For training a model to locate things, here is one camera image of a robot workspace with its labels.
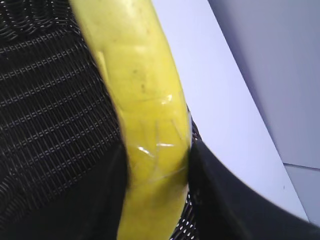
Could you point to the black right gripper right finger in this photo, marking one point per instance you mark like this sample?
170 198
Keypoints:
228 209

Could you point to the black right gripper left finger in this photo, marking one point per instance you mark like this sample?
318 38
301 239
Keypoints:
89 211

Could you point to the yellow banana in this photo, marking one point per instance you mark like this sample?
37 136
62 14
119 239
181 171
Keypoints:
133 56

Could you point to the black wicker basket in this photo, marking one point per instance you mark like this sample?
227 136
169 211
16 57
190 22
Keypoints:
57 119

